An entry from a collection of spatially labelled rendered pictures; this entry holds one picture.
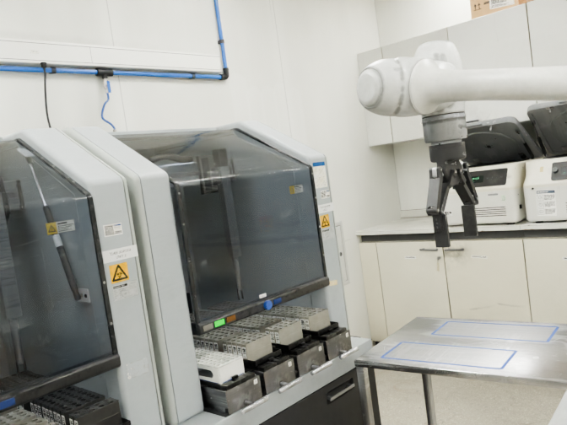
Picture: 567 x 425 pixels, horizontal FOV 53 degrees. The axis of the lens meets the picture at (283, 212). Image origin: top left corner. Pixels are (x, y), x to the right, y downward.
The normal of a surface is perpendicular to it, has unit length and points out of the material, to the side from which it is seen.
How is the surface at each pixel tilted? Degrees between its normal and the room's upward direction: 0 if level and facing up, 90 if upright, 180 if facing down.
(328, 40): 90
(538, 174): 59
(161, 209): 90
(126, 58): 90
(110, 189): 90
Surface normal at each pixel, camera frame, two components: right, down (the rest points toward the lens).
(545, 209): -0.66, 0.15
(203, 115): 0.73, -0.06
